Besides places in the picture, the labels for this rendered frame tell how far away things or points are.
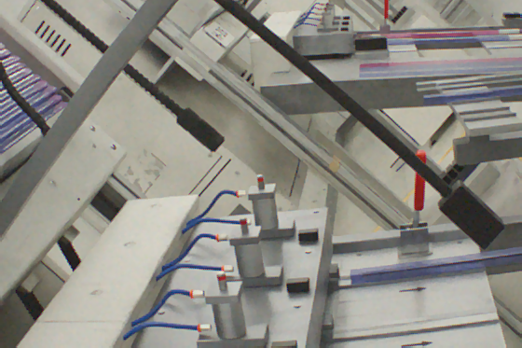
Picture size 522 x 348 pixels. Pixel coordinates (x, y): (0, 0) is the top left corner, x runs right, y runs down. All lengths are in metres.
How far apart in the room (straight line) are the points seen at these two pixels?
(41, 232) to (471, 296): 0.39
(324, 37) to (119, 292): 1.34
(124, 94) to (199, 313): 1.08
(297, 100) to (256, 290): 0.98
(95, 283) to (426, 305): 0.30
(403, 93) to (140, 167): 0.55
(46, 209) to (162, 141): 0.98
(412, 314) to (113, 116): 1.09
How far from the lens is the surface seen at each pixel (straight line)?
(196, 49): 1.61
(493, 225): 0.53
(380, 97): 1.64
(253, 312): 0.65
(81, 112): 0.53
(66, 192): 0.79
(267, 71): 1.83
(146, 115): 1.70
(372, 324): 0.73
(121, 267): 0.73
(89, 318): 0.64
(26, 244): 0.69
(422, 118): 5.31
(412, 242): 0.86
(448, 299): 0.77
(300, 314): 0.64
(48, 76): 0.94
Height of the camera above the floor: 1.28
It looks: 5 degrees down
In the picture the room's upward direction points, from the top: 50 degrees counter-clockwise
